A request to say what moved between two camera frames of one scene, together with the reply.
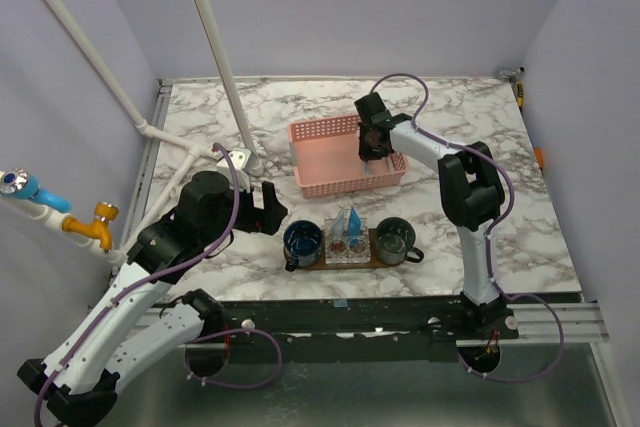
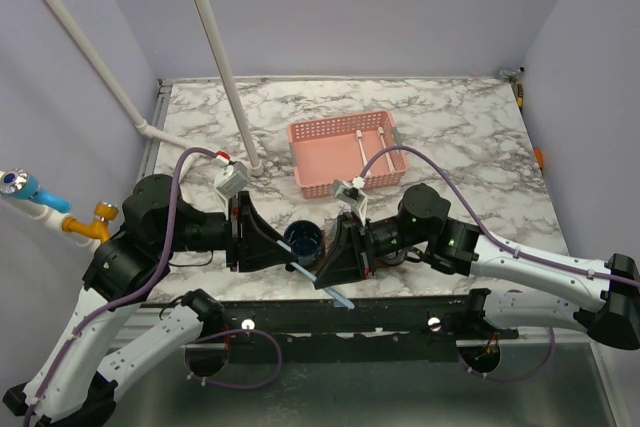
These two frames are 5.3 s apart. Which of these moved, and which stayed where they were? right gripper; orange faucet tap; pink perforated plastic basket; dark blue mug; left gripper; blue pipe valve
Moved: left gripper; right gripper
Stayed: pink perforated plastic basket; orange faucet tap; blue pipe valve; dark blue mug
